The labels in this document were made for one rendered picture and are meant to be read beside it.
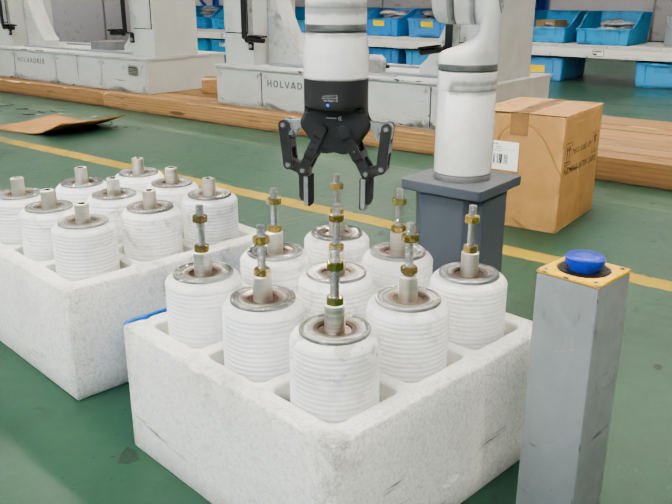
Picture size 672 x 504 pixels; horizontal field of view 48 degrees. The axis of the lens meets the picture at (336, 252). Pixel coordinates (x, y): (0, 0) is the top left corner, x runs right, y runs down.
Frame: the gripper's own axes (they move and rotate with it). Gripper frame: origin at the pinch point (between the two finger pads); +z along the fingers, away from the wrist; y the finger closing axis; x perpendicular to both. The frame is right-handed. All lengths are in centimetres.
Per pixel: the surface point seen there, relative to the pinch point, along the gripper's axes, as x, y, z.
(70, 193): 29, -57, 11
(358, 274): -0.3, 3.0, 9.8
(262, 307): -13.2, -5.0, 9.8
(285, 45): 258, -93, 0
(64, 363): 3, -43, 30
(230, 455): -18.4, -7.5, 26.0
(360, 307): -2.8, 3.8, 13.1
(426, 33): 519, -65, 6
